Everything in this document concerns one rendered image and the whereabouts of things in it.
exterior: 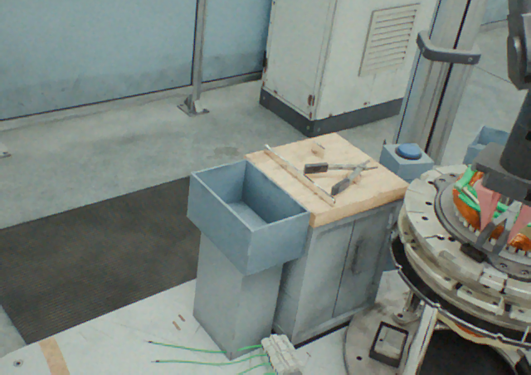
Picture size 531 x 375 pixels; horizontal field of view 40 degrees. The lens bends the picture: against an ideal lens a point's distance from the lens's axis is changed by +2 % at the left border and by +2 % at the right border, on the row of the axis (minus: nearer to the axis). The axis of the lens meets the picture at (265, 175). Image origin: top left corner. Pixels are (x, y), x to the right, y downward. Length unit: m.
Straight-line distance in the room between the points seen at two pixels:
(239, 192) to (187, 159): 2.02
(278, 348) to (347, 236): 0.21
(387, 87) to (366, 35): 0.40
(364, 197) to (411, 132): 0.42
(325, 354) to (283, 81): 2.46
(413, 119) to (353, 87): 2.04
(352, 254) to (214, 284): 0.23
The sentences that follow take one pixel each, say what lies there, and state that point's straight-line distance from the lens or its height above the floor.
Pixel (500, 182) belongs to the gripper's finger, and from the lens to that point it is 0.85.
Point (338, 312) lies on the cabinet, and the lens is 1.26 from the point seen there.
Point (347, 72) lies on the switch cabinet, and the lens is 3.44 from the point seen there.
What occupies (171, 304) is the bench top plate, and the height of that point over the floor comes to 0.78.
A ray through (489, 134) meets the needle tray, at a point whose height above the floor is 1.05.
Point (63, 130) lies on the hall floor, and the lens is 3.38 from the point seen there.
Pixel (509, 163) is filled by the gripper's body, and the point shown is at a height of 1.27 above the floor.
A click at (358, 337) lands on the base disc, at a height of 0.80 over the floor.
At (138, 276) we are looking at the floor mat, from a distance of 2.52.
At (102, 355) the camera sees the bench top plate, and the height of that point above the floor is 0.78.
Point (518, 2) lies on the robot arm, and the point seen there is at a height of 1.45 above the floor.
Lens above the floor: 1.65
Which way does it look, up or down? 32 degrees down
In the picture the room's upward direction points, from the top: 9 degrees clockwise
